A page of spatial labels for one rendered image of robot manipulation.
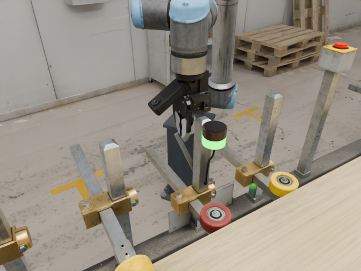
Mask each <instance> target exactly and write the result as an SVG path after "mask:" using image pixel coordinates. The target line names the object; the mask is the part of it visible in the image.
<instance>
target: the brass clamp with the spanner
mask: <svg viewBox="0 0 361 271"><path fill-rule="evenodd" d="M178 192H180V193H181V194H182V196H183V198H182V199H180V200H178V199H176V198H175V196H176V194H177V193H178ZM170 195H171V206H172V208H173V209H174V210H175V212H176V213H177V214H178V216H181V215H183V214H185V213H187V212H189V211H190V210H189V203H190V202H192V201H194V200H196V199H199V201H200V202H201V203H202V204H203V205H204V204H207V203H209V202H210V201H211V198H215V196H216V189H215V186H214V185H213V183H212V182H210V181H209V183H208V190H206V191H203V192H201V193H197V191H196V190H195V189H194V188H193V186H192V185H191V186H188V187H186V188H184V189H181V190H179V191H176V192H174V193H172V194H170Z"/></svg>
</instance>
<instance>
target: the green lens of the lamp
mask: <svg viewBox="0 0 361 271"><path fill-rule="evenodd" d="M225 144H226V137H225V138H224V140H222V141H217V142H214V141H209V140H206V139H205V138H204V137H203V135H202V145H203V146H204V147H206V148H208V149H221V148H223V147H224V146H225Z"/></svg>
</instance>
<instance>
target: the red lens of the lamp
mask: <svg viewBox="0 0 361 271"><path fill-rule="evenodd" d="M224 124H225V123H224ZM204 125H205V123H204V124H203V132H202V135H203V137H204V138H205V139H207V140H210V141H220V140H223V139H224V138H225V137H226V135H227V125H226V124H225V126H226V129H225V130H224V131H222V132H219V133H213V132H209V131H207V130H205V129H204Z"/></svg>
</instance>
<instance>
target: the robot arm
mask: <svg viewBox="0 0 361 271"><path fill-rule="evenodd" d="M238 3H239V0H131V19H132V23H133V25H134V26H135V27H136V28H139V29H143V30H144V29H147V30H164V31H170V40H171V70H172V71H173V72H174V73H175V77H176V78H175V79H174V80H173V81H172V82H171V83H170V84H169V85H168V86H166V87H165V88H164V89H163V90H162V91H161V92H160V93H159V94H157V95H156V96H155V97H154V98H153V99H152V100H151V101H150V102H148V106H149V107H150V108H151V110H152V111H153V112H154V113H155V114H156V115H158V116H160V115H161V114H162V113H163V112H164V111H165V110H166V109H168V108H169V107H170V106H171V105H172V110H173V114H174V119H175V123H176V126H177V130H178V133H179V134H180V137H181V138H182V140H183V141H184V142H187V140H188V139H189V136H190V135H191V134H193V133H194V120H195V119H197V118H199V117H202V116H205V114H204V113H205V112H209V111H210V110H211V108H218V109H233V107H234V104H235V99H236V94H237V89H238V84H236V83H235V80H234V78H233V77H232V71H233V58H234V46H235V34H236V22H237V10H238ZM211 27H213V36H212V75H211V77H209V78H208V76H209V70H207V45H208V31H209V30H210V28H211ZM206 107H208V108H206Z"/></svg>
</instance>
